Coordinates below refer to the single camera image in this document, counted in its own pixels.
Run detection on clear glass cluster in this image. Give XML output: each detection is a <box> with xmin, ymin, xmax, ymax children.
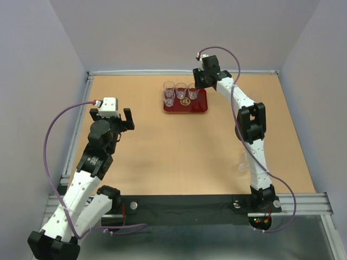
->
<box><xmin>236</xmin><ymin>152</ymin><xmax>249</xmax><ymax>173</ymax></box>
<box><xmin>187</xmin><ymin>83</ymin><xmax>199</xmax><ymax>100</ymax></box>

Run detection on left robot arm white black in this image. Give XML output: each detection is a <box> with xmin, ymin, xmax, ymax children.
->
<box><xmin>28</xmin><ymin>108</ymin><xmax>135</xmax><ymax>259</ymax></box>

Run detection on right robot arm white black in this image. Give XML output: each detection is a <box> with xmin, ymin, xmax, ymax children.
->
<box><xmin>193</xmin><ymin>54</ymin><xmax>276</xmax><ymax>211</ymax></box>

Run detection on red lacquer tray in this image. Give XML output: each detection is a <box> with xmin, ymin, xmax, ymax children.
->
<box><xmin>163</xmin><ymin>89</ymin><xmax>208</xmax><ymax>113</ymax></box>

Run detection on clear glass cluster front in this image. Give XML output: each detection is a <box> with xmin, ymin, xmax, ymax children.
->
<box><xmin>236</xmin><ymin>152</ymin><xmax>249</xmax><ymax>173</ymax></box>

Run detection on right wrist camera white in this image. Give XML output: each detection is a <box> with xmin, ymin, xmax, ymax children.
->
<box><xmin>196</xmin><ymin>53</ymin><xmax>209</xmax><ymax>71</ymax></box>

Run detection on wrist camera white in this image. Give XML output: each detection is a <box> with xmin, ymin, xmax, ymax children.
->
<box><xmin>94</xmin><ymin>97</ymin><xmax>119</xmax><ymax>118</ymax></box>
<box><xmin>196</xmin><ymin>53</ymin><xmax>209</xmax><ymax>71</ymax></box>

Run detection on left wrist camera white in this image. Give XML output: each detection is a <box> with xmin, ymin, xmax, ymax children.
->
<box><xmin>94</xmin><ymin>97</ymin><xmax>119</xmax><ymax>118</ymax></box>

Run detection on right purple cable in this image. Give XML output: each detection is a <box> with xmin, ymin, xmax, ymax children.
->
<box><xmin>196</xmin><ymin>47</ymin><xmax>298</xmax><ymax>234</ymax></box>

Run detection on purple cable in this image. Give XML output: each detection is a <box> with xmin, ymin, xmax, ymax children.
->
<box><xmin>196</xmin><ymin>47</ymin><xmax>298</xmax><ymax>234</ymax></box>
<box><xmin>43</xmin><ymin>100</ymin><xmax>147</xmax><ymax>239</ymax></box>

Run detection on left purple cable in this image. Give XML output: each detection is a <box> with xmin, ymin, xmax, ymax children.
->
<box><xmin>43</xmin><ymin>100</ymin><xmax>147</xmax><ymax>239</ymax></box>

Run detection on aluminium frame rail left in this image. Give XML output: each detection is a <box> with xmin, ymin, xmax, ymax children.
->
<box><xmin>57</xmin><ymin>76</ymin><xmax>94</xmax><ymax>194</ymax></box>

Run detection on aluminium frame rail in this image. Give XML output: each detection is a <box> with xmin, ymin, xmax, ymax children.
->
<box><xmin>87</xmin><ymin>69</ymin><xmax>279</xmax><ymax>76</ymax></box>
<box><xmin>46</xmin><ymin>193</ymin><xmax>341</xmax><ymax>259</ymax></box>
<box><xmin>57</xmin><ymin>76</ymin><xmax>94</xmax><ymax>194</ymax></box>

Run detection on aluminium frame rail back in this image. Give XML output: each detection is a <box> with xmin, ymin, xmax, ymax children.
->
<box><xmin>87</xmin><ymin>69</ymin><xmax>279</xmax><ymax>76</ymax></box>

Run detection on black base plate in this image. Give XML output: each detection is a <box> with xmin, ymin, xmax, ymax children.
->
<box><xmin>100</xmin><ymin>194</ymin><xmax>282</xmax><ymax>233</ymax></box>

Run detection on aluminium frame rail front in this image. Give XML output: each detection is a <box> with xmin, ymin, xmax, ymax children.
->
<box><xmin>46</xmin><ymin>193</ymin><xmax>341</xmax><ymax>259</ymax></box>

